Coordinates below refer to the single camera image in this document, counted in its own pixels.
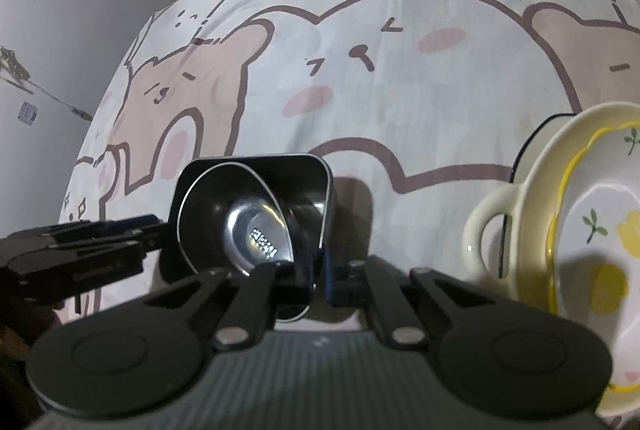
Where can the wall socket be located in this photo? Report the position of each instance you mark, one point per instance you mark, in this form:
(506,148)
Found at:
(27,112)

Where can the bear printed tablecloth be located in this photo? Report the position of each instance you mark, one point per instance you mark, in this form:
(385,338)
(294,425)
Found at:
(400,110)

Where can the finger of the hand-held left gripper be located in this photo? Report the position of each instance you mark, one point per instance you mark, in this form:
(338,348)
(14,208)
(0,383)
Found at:
(115,230)

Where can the floral bowl with yellow rim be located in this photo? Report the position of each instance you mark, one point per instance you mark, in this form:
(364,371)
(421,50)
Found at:
(600,235)

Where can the square steel container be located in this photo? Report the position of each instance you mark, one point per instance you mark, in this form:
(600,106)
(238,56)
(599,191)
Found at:
(305,187)

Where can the oval steel dish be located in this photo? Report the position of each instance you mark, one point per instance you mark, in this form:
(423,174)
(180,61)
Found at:
(240,220)

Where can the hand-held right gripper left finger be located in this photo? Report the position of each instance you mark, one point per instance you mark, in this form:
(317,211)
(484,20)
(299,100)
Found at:
(262,282)

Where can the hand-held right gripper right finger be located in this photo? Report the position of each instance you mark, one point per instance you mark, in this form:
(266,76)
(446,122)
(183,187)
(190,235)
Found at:
(329,277)

